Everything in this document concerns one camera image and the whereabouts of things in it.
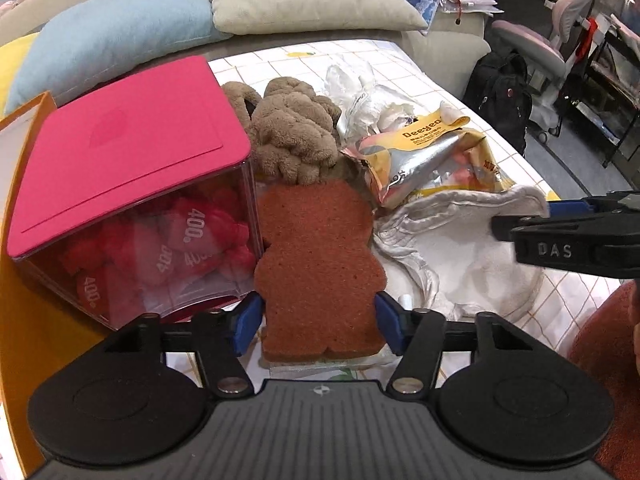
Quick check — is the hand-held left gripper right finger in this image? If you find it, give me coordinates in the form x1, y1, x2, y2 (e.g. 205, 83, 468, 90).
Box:
374, 291, 538, 396

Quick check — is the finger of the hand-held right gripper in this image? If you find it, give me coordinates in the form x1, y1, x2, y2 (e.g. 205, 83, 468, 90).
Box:
546, 191, 640, 221
491, 211, 640, 279

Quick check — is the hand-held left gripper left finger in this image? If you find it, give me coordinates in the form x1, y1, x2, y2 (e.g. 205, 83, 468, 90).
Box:
102, 292, 264, 399

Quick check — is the brown bear-shaped sponge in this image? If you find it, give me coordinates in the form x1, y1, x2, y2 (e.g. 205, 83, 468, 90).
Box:
253, 180, 388, 363

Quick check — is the white fleece cloth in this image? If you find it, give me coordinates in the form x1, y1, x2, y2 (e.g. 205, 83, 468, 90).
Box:
372, 185, 551, 323

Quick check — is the yellow silver snack packet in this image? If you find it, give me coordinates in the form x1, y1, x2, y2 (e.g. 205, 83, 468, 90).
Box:
340, 101, 516, 208

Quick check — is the brown plush toy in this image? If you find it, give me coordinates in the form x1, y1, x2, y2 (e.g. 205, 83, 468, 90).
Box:
220, 76, 346, 186

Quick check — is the orange storage box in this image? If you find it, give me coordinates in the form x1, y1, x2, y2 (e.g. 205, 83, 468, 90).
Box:
0, 91, 118, 478

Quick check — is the black metal rack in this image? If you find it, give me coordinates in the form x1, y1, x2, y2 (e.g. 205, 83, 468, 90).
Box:
557, 10, 640, 186

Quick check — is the black backpack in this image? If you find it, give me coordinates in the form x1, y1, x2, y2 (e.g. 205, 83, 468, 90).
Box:
462, 51, 533, 156

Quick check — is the red hanging ornament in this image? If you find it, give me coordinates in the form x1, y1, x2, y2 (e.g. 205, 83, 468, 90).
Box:
577, 17, 601, 61

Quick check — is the white checked tablecloth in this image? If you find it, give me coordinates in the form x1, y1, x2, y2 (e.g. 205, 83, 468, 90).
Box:
165, 37, 626, 376

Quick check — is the pink office chair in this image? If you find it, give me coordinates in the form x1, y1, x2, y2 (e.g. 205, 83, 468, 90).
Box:
492, 0, 598, 143

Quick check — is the beige sofa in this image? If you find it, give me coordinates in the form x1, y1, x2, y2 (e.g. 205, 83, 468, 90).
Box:
0, 0, 493, 106

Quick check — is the clear box with red lid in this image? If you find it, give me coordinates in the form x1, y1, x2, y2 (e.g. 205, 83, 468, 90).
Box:
6, 56, 263, 331

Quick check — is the white plastic bag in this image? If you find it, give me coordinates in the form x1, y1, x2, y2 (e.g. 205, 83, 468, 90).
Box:
324, 57, 418, 143

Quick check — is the light blue pillow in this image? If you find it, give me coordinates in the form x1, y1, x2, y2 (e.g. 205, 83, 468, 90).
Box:
4, 0, 233, 116

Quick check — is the yellow pillow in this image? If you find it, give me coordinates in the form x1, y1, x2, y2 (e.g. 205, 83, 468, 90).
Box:
0, 34, 41, 116

